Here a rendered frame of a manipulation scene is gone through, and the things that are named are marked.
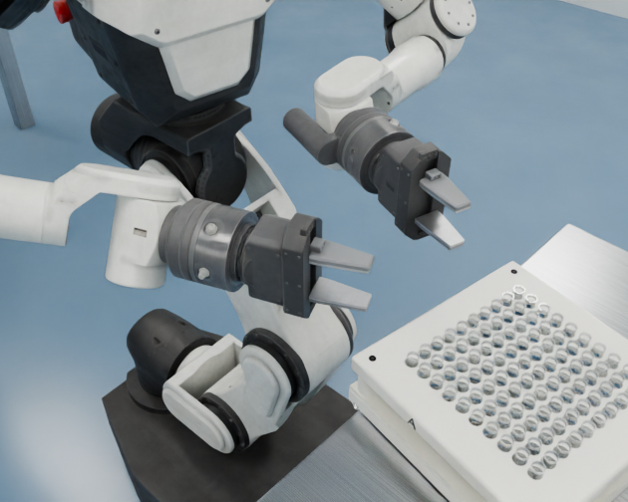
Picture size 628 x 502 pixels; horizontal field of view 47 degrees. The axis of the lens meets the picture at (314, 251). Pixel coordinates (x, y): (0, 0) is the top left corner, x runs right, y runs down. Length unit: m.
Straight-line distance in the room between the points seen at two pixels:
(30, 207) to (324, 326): 0.58
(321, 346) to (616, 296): 0.47
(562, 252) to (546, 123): 2.12
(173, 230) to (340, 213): 1.76
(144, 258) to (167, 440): 0.94
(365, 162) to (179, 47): 0.29
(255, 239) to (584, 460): 0.36
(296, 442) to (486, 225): 1.16
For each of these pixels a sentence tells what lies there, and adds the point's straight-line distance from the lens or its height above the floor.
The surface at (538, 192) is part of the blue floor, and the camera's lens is 2.70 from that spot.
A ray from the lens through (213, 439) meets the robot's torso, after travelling 1.53.
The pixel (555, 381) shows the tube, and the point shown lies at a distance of 0.76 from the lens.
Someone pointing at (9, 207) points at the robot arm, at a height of 1.09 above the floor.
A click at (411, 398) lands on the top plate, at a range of 0.72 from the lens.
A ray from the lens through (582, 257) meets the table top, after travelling 1.02.
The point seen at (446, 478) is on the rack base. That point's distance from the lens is 0.73.
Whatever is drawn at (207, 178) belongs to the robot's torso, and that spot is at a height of 0.89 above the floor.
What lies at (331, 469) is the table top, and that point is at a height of 0.90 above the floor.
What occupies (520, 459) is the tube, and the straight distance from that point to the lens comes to 0.69.
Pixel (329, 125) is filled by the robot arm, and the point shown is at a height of 1.04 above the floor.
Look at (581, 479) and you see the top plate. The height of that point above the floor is 0.97.
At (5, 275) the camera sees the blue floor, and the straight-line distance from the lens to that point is 2.45.
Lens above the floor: 1.53
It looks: 41 degrees down
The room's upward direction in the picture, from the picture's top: straight up
